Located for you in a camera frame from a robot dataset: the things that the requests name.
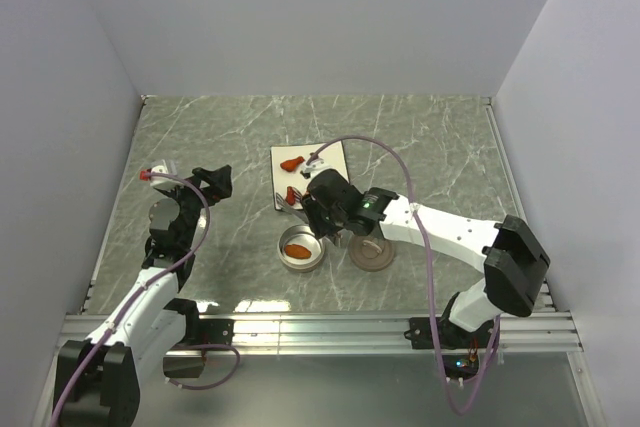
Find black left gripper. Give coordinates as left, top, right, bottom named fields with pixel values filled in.
left=161, top=165, right=231, bottom=248

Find steel serving tongs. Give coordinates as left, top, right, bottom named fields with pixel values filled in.
left=275, top=193, right=302, bottom=211

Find orange glazed food piece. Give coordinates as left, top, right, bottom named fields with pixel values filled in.
left=284, top=244, right=312, bottom=260

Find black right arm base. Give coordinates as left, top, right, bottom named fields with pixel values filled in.
left=404, top=317, right=500, bottom=386

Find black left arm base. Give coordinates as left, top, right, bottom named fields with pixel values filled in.
left=163, top=299, right=235, bottom=385

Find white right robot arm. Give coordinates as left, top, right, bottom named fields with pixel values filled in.
left=301, top=167, right=550, bottom=350

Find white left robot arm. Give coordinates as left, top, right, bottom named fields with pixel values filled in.
left=49, top=161, right=233, bottom=426

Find round steel lunch box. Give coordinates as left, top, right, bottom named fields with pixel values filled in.
left=277, top=225, right=325, bottom=273

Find brown round lunch box lid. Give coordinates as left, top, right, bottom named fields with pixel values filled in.
left=347, top=235, right=395, bottom=272

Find red chicken drumstick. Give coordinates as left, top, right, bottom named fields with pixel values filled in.
left=285, top=186, right=301, bottom=206

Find white rectangular plate, black rim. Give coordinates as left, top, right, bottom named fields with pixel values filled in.
left=270, top=142, right=350, bottom=198

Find orange fried chicken wing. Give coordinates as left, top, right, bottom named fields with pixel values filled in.
left=280, top=156, right=305, bottom=173

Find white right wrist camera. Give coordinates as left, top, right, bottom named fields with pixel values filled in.
left=299, top=154, right=331, bottom=180

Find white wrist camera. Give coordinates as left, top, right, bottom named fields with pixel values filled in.
left=139, top=160, right=177, bottom=191
left=299, top=154, right=331, bottom=180

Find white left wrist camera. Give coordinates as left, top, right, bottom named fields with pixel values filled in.
left=139, top=160, right=177, bottom=191

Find aluminium front rail frame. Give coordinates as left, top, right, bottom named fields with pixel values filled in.
left=54, top=311, right=584, bottom=356

